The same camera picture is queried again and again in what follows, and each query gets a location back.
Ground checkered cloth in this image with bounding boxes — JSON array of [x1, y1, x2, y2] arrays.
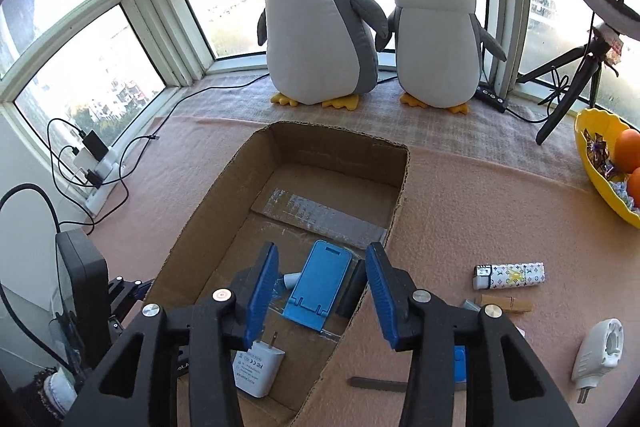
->
[[150, 72, 601, 195]]

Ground small penguin plush toy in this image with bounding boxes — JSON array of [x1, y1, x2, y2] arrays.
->
[[375, 0, 507, 115]]

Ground black tripod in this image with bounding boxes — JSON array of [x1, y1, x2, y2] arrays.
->
[[515, 24, 626, 146]]

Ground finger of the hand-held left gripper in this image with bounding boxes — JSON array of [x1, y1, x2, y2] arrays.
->
[[107, 276, 153, 325]]

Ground blue phone stand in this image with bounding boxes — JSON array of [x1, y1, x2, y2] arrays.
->
[[282, 239, 353, 333]]

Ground pile of wrapped candies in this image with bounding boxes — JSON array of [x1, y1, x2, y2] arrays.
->
[[582, 132, 640, 212]]

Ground white wall charger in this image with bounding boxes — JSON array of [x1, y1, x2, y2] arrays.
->
[[232, 332, 286, 398]]

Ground white plug-in vaporizer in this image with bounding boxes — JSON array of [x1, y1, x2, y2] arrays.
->
[[571, 318, 625, 404]]

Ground small clear blue bottle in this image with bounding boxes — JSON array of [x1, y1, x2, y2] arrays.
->
[[272, 272, 301, 295]]

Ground yellow plastic bowl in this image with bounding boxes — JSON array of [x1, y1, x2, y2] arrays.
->
[[574, 108, 640, 229]]

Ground round blue tape measure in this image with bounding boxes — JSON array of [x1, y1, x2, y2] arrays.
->
[[452, 346, 468, 383]]

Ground black power cable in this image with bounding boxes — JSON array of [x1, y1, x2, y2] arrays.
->
[[115, 73, 271, 188]]

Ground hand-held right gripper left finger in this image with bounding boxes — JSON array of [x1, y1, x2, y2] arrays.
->
[[62, 241, 281, 427]]

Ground black ring light cable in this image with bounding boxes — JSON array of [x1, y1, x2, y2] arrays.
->
[[505, 66, 573, 125]]

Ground thick black cable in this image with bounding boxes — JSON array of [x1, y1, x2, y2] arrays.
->
[[0, 184, 63, 238]]

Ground wooden clothespin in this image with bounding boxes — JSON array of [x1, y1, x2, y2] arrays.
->
[[475, 293, 534, 314]]

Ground black inline remote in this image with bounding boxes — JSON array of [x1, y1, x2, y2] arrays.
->
[[474, 84, 510, 114]]

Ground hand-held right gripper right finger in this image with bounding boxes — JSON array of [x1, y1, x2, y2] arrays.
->
[[365, 242, 581, 427]]

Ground white power strip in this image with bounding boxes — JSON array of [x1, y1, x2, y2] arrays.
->
[[75, 149, 126, 214]]

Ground loose black charging cable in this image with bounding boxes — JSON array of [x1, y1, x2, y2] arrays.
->
[[47, 117, 161, 233]]

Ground black tube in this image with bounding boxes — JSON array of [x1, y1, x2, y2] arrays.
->
[[335, 259, 369, 319]]

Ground large penguin plush toy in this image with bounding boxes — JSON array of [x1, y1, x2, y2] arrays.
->
[[256, 0, 388, 110]]

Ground small white bottle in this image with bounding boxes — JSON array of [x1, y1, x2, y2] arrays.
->
[[459, 298, 527, 339]]

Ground patterned white lighter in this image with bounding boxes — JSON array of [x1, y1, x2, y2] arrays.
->
[[473, 263, 546, 292]]

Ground grey spoon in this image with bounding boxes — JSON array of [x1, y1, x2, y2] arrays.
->
[[349, 376, 468, 394]]

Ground brown cardboard box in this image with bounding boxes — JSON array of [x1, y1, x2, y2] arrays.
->
[[145, 121, 411, 427]]

